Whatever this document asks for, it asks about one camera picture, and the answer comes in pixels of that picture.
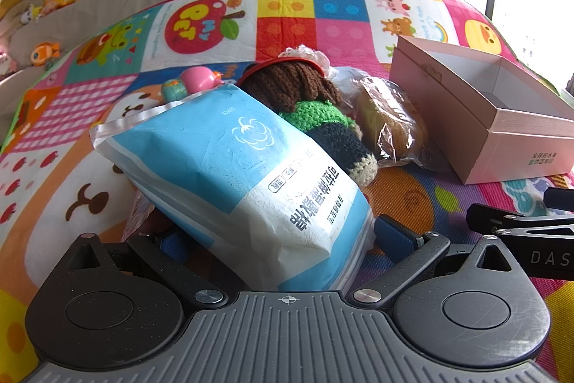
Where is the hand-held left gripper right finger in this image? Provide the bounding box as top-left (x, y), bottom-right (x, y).
top-left (350, 214), bottom-right (523, 305)

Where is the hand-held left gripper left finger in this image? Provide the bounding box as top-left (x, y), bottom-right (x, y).
top-left (66, 229), bottom-right (229, 306)

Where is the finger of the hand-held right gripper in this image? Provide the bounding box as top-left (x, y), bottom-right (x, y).
top-left (465, 204), bottom-right (574, 239)
top-left (542, 187), bottom-right (574, 216)

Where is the blue white plastic packet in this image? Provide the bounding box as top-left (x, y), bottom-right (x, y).
top-left (90, 83), bottom-right (375, 293)

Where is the pink cardboard box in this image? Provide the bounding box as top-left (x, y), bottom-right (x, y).
top-left (388, 35), bottom-right (574, 185)

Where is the crochet doll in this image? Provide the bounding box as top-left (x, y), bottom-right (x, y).
top-left (237, 56), bottom-right (378, 187)

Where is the white plant pot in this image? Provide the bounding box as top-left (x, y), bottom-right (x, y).
top-left (561, 71), bottom-right (574, 109)

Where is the bread in clear bag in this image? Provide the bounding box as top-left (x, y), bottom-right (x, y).
top-left (353, 77), bottom-right (428, 167)

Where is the teal small toy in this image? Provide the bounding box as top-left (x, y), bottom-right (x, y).
top-left (160, 79), bottom-right (187, 104)

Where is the pink round toy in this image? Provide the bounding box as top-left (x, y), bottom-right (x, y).
top-left (179, 66), bottom-right (224, 95)

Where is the colourful printed blanket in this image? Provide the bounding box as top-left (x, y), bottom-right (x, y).
top-left (0, 0), bottom-right (574, 383)

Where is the pink frilly cloth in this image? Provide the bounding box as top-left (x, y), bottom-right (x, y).
top-left (279, 45), bottom-right (333, 78)

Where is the orange fish plush toy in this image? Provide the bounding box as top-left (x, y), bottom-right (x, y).
top-left (30, 42), bottom-right (62, 67)

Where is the pink white plush toy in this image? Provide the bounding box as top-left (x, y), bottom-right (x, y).
top-left (0, 48), bottom-right (19, 75)

